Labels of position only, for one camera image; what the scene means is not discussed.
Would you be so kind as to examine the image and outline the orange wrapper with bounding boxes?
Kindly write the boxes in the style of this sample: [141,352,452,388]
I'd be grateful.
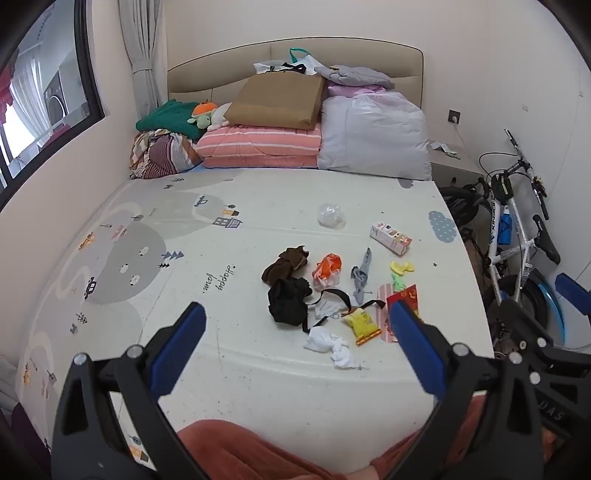
[312,253,343,289]

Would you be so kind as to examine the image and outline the dark framed window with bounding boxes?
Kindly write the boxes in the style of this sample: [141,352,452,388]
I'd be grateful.
[0,0,106,210]

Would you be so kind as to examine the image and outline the orange and green plush toy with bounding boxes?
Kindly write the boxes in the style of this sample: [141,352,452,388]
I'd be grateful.
[187,102,232,130]

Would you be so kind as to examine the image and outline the pink carton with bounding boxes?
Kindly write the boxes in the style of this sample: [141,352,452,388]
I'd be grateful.
[369,222,413,256]

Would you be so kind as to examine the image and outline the brown paper bag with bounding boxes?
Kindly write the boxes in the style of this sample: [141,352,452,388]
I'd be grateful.
[225,71,328,131]

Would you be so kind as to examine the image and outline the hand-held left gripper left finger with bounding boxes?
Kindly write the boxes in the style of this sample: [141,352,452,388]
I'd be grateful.
[51,302,208,480]

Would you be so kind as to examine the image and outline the purple cloth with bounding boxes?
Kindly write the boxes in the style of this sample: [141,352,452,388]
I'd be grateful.
[11,401,51,476]

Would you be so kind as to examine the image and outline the white and blue bicycle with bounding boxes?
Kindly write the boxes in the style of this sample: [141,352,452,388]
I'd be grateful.
[436,129,566,352]

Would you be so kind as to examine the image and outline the white bag with green handle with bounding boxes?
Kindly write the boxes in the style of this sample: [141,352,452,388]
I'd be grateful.
[253,47,329,77]

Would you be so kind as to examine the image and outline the grey nightstand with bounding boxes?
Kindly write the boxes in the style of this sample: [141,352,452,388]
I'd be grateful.
[427,141,485,188]

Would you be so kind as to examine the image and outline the pink striped wrapper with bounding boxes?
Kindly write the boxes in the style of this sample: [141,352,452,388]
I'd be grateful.
[376,284,399,344]

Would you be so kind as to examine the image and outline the plaid striped blanket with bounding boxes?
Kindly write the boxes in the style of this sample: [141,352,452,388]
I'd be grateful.
[129,129,205,180]

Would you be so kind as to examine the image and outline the blue water bottle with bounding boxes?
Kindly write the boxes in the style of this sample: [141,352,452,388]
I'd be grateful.
[498,206,513,245]

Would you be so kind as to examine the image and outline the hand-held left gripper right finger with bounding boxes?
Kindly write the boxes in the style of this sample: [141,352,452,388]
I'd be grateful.
[385,300,546,480]

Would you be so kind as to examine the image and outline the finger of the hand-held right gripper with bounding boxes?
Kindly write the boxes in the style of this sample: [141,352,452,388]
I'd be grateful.
[496,299,580,388]
[555,273,591,317]

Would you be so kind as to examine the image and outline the grey folded clothing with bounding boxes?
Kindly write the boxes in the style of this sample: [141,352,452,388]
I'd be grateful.
[315,65,395,90]

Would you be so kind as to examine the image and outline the brown sock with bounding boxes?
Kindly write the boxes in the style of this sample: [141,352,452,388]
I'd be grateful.
[261,246,310,283]

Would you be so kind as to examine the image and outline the white paper tag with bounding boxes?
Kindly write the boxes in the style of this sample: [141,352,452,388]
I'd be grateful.
[429,141,461,160]

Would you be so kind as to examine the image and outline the black cloth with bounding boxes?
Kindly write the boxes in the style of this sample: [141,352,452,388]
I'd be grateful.
[268,277,313,326]

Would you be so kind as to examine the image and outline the beige bed headboard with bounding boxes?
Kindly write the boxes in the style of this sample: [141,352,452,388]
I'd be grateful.
[166,41,424,112]

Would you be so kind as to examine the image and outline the small white cloth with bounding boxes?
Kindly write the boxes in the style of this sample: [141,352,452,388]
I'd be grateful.
[314,298,354,320]

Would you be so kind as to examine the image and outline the pink striped quilt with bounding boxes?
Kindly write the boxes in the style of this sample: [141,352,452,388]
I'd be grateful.
[193,122,322,169]

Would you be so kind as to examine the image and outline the red packet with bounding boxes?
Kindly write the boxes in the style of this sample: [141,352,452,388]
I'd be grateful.
[385,284,423,324]

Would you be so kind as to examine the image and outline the person's rust trousers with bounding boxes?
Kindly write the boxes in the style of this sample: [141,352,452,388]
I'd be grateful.
[175,394,555,480]

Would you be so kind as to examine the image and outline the grey sock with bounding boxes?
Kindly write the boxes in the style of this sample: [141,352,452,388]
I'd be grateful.
[350,247,374,305]

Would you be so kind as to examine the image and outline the black strap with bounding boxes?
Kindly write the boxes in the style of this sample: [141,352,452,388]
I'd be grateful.
[302,290,386,334]

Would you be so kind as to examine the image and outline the lilac folded cloth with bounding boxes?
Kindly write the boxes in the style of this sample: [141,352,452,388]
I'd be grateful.
[328,84,389,99]

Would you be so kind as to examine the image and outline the lavender quilt in clear bag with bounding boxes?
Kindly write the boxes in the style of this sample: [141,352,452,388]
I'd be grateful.
[316,90,432,181]

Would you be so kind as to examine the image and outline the clear crumpled plastic bag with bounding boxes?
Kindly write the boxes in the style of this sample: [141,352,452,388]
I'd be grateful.
[317,202,346,228]

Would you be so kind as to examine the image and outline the dark green clothing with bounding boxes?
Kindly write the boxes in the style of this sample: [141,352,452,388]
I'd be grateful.
[135,99,208,138]

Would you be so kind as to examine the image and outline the grey curtain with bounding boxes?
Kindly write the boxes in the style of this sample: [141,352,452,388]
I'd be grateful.
[117,0,168,121]

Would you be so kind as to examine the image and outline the printed play mat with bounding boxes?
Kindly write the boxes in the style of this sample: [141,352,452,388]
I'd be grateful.
[14,168,497,462]

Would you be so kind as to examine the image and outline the yellow snack packet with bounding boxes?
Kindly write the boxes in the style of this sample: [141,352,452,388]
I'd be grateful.
[341,309,382,347]

